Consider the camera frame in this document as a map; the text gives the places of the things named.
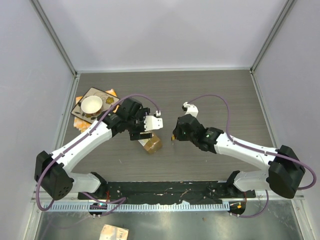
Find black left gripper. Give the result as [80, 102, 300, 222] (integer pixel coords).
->
[127, 108, 153, 140]

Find brown cardboard express box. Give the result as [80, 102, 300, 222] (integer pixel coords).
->
[138, 131, 163, 155]

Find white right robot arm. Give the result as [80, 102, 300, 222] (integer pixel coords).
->
[172, 114, 306, 199]

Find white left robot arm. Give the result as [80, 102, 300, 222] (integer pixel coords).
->
[34, 97, 163, 201]

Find floral square plate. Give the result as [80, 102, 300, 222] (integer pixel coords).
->
[70, 87, 119, 133]

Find white floral bowl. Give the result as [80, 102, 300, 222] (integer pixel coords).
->
[80, 95, 103, 118]

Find orange checkered cloth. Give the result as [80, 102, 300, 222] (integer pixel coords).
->
[73, 88, 117, 133]

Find pink paper packet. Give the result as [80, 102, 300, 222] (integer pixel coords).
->
[99, 224, 129, 240]

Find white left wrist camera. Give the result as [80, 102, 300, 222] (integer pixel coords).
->
[143, 110, 164, 131]

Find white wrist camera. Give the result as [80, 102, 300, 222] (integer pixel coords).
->
[182, 102, 199, 118]
[143, 110, 164, 131]

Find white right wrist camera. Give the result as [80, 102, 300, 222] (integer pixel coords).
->
[182, 102, 199, 118]

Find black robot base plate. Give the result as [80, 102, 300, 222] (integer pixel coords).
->
[77, 180, 257, 206]

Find white slotted cable duct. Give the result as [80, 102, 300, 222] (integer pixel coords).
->
[49, 201, 230, 213]

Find aluminium frame rail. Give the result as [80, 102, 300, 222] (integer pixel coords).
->
[31, 178, 305, 202]

